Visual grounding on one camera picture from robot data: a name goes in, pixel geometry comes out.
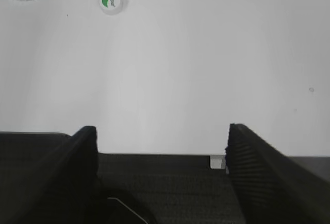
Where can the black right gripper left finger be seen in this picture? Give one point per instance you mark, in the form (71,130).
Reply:
(47,177)

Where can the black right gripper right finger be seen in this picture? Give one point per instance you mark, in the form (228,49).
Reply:
(270,187)

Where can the white green bottle cap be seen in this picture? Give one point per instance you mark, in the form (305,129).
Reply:
(112,7)

